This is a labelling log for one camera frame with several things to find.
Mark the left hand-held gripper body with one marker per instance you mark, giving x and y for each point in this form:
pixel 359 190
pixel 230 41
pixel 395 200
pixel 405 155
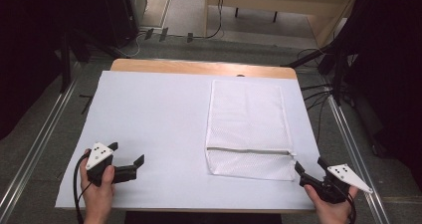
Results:
pixel 98 155

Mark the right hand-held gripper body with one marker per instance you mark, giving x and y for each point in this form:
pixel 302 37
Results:
pixel 331 185

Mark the white mesh laundry bag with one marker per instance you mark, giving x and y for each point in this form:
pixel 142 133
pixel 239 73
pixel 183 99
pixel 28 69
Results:
pixel 247 127

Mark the person's right hand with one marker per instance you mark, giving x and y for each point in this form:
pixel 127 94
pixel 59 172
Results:
pixel 328 210

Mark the person's left hand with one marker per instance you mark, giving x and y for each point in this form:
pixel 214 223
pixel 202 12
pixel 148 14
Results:
pixel 98 197

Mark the white table sheet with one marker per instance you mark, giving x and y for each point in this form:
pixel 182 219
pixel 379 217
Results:
pixel 149 124

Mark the black metal stand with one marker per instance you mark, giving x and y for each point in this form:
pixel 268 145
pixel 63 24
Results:
pixel 65 64
pixel 338 71

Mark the wooden table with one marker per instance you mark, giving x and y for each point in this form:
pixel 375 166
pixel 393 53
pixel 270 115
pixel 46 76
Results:
pixel 199 67

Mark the black curtain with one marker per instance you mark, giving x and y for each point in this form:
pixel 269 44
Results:
pixel 30 51
pixel 388 68

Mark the black cabinet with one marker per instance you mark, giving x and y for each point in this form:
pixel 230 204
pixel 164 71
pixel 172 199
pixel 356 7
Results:
pixel 121 15

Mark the light wooden furniture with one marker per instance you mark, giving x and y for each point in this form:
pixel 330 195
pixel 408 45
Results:
pixel 275 5

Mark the metal floor rail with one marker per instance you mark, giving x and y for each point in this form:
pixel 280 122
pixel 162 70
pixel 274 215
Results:
pixel 35 147
pixel 356 157

